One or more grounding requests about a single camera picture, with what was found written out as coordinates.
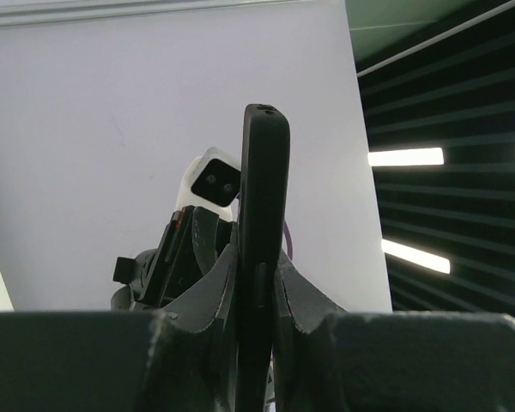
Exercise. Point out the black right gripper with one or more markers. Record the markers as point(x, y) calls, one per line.
point(191, 243)

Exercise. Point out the ceiling light strip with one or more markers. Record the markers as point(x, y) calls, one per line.
point(407, 157)
point(416, 256)

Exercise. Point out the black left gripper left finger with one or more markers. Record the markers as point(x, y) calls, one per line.
point(178, 358)

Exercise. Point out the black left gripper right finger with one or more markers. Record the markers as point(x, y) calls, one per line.
point(328, 359)

